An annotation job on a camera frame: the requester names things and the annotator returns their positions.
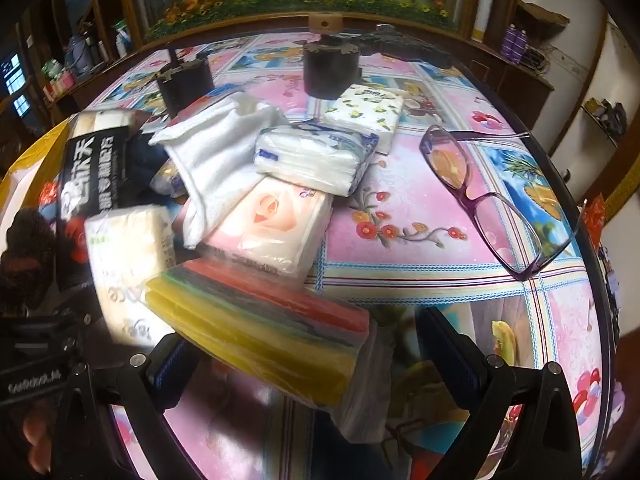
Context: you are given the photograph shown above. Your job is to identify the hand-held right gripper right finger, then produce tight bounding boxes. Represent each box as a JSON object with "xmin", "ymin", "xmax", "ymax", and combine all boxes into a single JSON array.
[{"xmin": 385, "ymin": 307, "xmax": 583, "ymax": 480}]

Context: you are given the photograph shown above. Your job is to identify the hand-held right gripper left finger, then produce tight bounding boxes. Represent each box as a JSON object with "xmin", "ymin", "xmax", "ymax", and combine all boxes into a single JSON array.
[{"xmin": 50, "ymin": 334, "xmax": 206, "ymax": 480}]

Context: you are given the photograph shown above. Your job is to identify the multicoloured cloth pack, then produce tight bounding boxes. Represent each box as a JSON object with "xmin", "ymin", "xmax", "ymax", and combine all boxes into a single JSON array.
[{"xmin": 145, "ymin": 260, "xmax": 371, "ymax": 406}]

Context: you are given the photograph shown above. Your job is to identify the cream tissue pack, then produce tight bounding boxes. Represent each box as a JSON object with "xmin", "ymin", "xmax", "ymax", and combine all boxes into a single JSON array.
[{"xmin": 85, "ymin": 206, "xmax": 176, "ymax": 346}]

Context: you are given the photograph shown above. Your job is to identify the rose print tissue pack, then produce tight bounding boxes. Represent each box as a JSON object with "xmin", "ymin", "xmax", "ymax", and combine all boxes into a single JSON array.
[{"xmin": 200, "ymin": 175, "xmax": 336, "ymax": 281}]

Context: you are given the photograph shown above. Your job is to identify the blue-yellow snack packet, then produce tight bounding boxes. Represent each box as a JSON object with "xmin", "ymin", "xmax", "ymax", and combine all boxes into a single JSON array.
[{"xmin": 150, "ymin": 160, "xmax": 188, "ymax": 198}]

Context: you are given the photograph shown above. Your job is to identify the black printed packet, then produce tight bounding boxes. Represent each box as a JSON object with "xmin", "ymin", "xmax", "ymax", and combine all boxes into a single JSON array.
[{"xmin": 60, "ymin": 112, "xmax": 136, "ymax": 221}]

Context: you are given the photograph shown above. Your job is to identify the blue cloth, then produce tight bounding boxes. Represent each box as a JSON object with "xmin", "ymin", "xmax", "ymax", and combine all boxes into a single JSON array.
[{"xmin": 125, "ymin": 130, "xmax": 171, "ymax": 191}]

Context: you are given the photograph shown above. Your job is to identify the white towel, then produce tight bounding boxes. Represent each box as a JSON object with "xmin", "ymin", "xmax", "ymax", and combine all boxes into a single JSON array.
[{"xmin": 150, "ymin": 92, "xmax": 291, "ymax": 251}]

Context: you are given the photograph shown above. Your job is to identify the blue white tissue pack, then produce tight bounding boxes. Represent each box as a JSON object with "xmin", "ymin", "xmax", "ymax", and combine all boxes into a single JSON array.
[{"xmin": 254, "ymin": 119, "xmax": 381, "ymax": 196}]

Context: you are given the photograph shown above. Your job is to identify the lemon print tissue pack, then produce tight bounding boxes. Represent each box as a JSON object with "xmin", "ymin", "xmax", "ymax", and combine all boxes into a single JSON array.
[{"xmin": 322, "ymin": 84, "xmax": 405, "ymax": 156}]

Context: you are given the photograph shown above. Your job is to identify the person's left hand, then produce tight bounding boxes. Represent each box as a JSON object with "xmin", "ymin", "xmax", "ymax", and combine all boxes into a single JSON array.
[{"xmin": 22, "ymin": 407, "xmax": 53, "ymax": 471}]

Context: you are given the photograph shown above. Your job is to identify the purple eyeglasses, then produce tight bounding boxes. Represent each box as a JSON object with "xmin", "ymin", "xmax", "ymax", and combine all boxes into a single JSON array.
[{"xmin": 419, "ymin": 125, "xmax": 543, "ymax": 281}]

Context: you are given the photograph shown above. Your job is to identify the fruit print tablecloth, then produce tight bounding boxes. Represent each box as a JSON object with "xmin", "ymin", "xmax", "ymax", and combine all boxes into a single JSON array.
[{"xmin": 65, "ymin": 30, "xmax": 616, "ymax": 480}]

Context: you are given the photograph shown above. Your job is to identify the red paper decoration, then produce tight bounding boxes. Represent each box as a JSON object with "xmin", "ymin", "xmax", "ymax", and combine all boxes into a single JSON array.
[{"xmin": 582, "ymin": 197, "xmax": 608, "ymax": 241}]

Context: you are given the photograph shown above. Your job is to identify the black motor with bare shaft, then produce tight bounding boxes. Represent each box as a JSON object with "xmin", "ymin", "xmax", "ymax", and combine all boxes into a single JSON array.
[{"xmin": 156, "ymin": 57, "xmax": 216, "ymax": 108}]

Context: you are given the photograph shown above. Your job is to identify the black motor with tan pulley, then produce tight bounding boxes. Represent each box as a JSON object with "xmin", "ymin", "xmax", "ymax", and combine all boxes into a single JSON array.
[{"xmin": 302, "ymin": 12, "xmax": 361, "ymax": 101}]

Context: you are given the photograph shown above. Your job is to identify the blue thermos jug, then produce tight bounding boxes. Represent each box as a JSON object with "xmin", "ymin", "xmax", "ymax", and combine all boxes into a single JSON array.
[{"xmin": 65, "ymin": 32, "xmax": 98, "ymax": 66}]

